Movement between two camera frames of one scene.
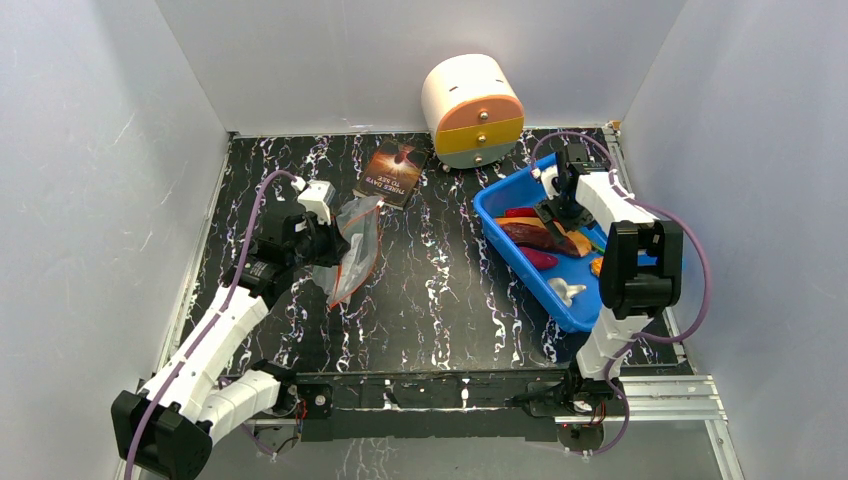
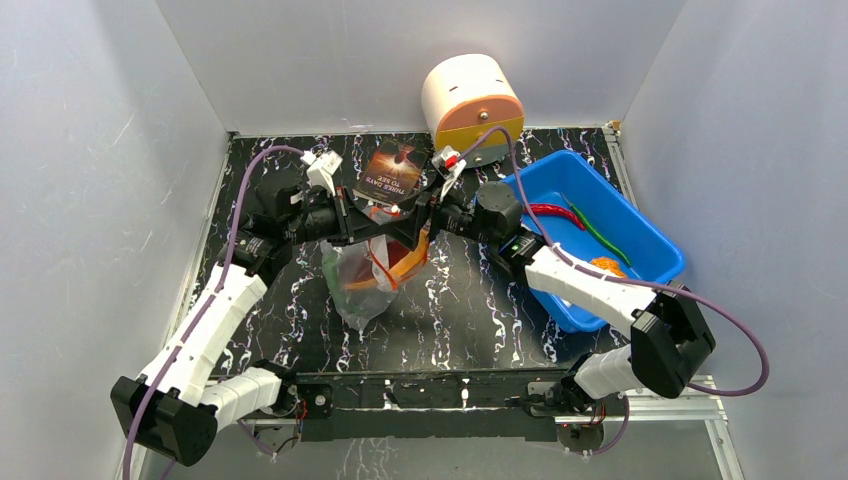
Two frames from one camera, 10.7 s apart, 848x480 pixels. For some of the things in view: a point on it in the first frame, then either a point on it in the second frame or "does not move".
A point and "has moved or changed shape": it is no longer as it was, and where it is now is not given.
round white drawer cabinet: (474, 109) does not move
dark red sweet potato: (533, 235) has moved or changed shape
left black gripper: (337, 246) -> (325, 198)
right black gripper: (559, 208) -> (432, 216)
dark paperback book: (391, 173) does not move
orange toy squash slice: (580, 240) -> (405, 269)
